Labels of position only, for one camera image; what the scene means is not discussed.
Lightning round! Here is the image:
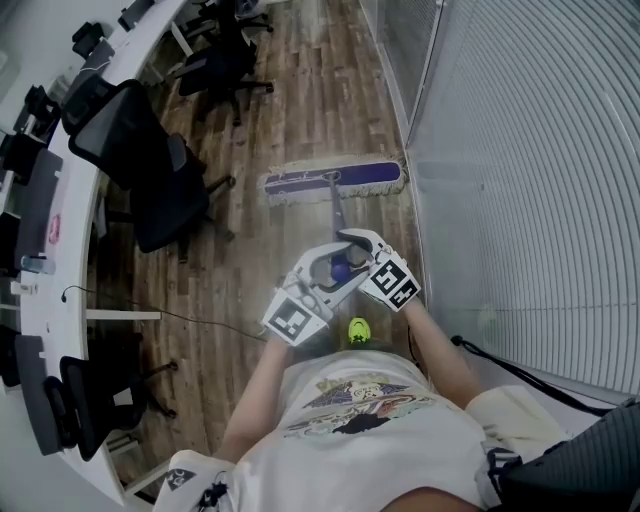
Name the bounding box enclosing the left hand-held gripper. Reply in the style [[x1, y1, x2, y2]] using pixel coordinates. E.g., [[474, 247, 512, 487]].
[[262, 241, 374, 347]]

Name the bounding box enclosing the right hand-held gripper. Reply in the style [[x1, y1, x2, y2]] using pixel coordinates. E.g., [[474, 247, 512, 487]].
[[337, 228, 421, 312]]

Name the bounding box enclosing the purple mop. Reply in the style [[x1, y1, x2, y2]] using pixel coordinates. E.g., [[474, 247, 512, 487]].
[[256, 153, 410, 281]]

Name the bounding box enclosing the person's left forearm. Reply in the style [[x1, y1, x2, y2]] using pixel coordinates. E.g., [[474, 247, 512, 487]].
[[214, 334, 291, 464]]

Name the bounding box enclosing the person's right forearm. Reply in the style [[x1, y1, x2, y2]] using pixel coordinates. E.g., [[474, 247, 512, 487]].
[[402, 299, 484, 416]]

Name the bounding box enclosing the neon yellow shoe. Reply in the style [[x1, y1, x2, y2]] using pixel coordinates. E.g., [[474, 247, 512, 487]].
[[347, 317, 372, 346]]

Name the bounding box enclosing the black mesh office chair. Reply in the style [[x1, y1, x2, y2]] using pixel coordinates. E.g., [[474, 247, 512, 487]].
[[62, 77, 236, 254]]

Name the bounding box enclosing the white printed t-shirt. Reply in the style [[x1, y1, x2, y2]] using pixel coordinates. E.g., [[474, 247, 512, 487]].
[[152, 349, 571, 512]]

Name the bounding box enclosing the white curved desk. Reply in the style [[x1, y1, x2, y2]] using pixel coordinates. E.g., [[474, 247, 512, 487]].
[[0, 0, 201, 506]]

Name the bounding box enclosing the clear water bottle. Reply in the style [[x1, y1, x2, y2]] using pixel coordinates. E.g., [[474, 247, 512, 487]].
[[19, 255, 56, 275]]

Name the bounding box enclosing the black bag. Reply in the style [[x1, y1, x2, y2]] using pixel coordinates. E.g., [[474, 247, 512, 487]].
[[492, 397, 640, 512]]

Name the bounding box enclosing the long black cable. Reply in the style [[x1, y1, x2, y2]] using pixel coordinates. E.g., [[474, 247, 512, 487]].
[[60, 284, 269, 344]]

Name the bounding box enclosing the black strap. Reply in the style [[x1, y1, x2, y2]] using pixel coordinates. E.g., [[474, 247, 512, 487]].
[[449, 334, 616, 416]]

